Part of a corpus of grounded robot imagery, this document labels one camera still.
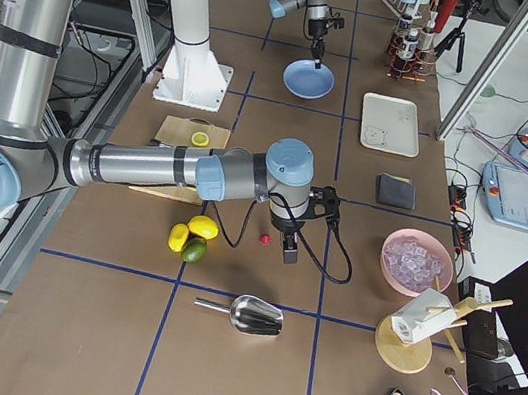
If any pink bowl of ice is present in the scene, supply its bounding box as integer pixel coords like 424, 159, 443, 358
379, 228, 454, 297

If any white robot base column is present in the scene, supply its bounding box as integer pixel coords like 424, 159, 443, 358
153, 0, 234, 112

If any green lime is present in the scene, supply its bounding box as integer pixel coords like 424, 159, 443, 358
180, 236, 207, 263

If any copper wire bottle rack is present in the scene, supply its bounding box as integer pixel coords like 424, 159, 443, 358
386, 30, 436, 83

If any wooden cutting board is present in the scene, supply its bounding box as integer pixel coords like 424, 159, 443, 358
127, 109, 233, 210

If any white paper carton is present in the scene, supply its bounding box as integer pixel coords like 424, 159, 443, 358
390, 288, 456, 345

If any blue plate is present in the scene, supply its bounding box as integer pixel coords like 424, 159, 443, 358
283, 59, 335, 100

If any cream bear tray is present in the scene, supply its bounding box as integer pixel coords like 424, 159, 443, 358
359, 92, 419, 158

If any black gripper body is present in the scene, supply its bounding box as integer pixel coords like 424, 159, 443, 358
307, 19, 334, 41
270, 204, 310, 234

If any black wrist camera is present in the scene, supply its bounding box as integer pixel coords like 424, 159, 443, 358
301, 186, 341, 225

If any tea bottle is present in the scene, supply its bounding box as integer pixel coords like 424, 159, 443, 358
391, 11, 413, 49
398, 28, 419, 61

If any yellow lemon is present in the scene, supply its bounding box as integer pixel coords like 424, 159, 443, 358
167, 223, 190, 253
187, 215, 220, 240

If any steel scoop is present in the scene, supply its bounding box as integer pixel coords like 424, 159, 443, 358
195, 295, 284, 336

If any wooden cup stand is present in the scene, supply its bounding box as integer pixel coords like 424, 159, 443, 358
375, 297, 513, 374

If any lemon half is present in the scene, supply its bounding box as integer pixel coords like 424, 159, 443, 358
190, 131, 210, 148

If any grey folded cloth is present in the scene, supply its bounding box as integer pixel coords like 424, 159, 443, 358
375, 173, 416, 210

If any red strawberry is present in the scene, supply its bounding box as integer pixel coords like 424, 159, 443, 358
259, 234, 271, 246

